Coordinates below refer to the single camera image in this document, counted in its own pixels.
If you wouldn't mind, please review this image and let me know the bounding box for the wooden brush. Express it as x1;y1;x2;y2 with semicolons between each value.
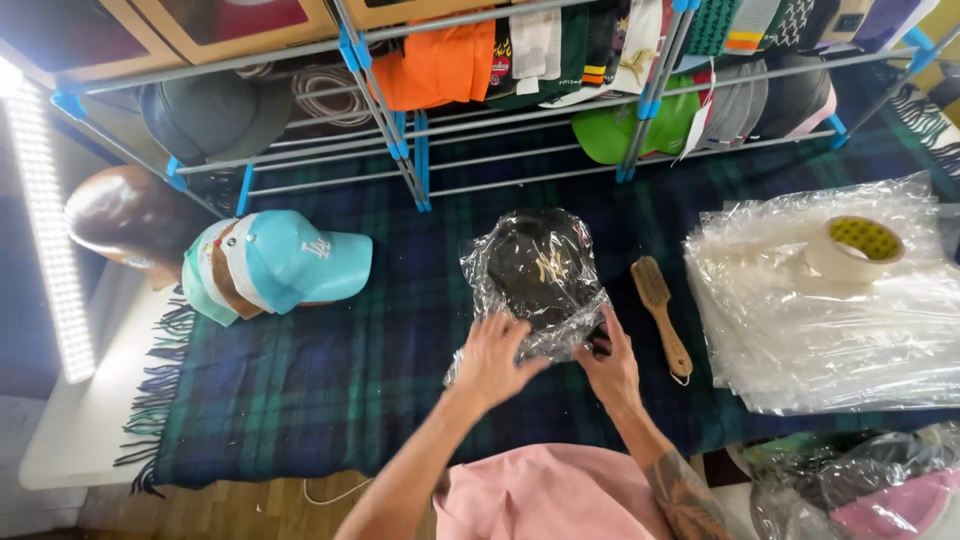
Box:
630;256;694;387

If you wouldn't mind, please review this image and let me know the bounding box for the heap of bagged clothing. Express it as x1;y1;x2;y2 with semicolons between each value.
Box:
738;420;960;540

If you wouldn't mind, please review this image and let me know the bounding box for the person's right hand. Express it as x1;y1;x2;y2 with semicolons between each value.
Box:
573;303;644;418

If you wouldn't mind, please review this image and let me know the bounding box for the roll of clear tape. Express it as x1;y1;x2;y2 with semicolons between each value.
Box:
804;216;906;286

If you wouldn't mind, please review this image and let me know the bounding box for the brown mannequin head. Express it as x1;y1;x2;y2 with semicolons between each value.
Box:
63;165;220;291

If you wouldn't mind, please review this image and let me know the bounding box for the white LED light panel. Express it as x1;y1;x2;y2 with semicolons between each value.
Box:
0;56;99;385

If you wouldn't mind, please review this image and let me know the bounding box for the person's pink shirt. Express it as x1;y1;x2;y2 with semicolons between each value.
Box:
433;442;676;540

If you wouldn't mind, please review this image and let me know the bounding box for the white cable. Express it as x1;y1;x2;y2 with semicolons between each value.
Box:
302;476;375;507

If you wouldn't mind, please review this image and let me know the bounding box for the brown white cap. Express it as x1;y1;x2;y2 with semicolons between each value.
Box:
208;219;264;321

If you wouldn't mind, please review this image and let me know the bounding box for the black cap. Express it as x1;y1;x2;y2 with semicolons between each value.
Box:
486;213;603;333

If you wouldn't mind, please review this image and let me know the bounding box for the metal rack with caps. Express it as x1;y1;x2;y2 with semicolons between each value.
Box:
0;0;960;219

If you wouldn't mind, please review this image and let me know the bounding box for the mint green cap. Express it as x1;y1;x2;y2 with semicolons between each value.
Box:
181;219;241;328

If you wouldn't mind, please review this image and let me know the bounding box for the black white striped cloth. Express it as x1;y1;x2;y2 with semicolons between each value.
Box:
891;78;960;181

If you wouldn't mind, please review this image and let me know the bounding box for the turquoise cap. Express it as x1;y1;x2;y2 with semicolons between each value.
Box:
221;210;374;316

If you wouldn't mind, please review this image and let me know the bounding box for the clear plastic bag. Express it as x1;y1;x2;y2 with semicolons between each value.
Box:
444;208;612;387

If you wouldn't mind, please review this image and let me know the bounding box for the dark plaid blanket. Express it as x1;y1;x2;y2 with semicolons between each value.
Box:
112;112;960;498

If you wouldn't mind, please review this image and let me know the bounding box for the stack of clear plastic bags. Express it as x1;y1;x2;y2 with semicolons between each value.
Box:
682;171;960;416

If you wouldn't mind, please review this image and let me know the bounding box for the person's left hand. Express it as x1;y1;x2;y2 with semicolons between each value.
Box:
448;311;552;415

